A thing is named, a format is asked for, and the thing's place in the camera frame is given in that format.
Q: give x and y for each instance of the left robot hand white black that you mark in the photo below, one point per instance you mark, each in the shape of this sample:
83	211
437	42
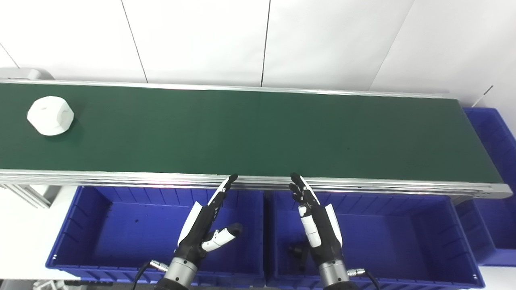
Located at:
193	237

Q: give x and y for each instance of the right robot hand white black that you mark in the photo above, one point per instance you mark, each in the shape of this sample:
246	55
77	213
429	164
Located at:
326	241

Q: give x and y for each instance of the white hexagonal plastic part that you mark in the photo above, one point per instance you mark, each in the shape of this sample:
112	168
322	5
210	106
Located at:
50	116

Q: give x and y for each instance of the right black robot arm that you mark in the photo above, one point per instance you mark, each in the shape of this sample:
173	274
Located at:
333	276

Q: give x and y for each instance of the black plastic part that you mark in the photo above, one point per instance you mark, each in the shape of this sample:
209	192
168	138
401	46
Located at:
299	253

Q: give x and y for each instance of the green conveyor belt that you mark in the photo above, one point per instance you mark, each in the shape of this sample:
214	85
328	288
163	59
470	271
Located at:
258	133
363	187

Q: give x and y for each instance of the blue plastic bin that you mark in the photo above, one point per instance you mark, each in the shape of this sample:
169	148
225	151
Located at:
121	233
403	241
496	225

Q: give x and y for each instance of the aluminium conveyor leg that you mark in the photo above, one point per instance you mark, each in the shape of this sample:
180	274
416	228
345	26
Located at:
28	195

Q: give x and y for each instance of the grey conveyor motor housing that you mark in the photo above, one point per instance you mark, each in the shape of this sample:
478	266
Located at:
24	73

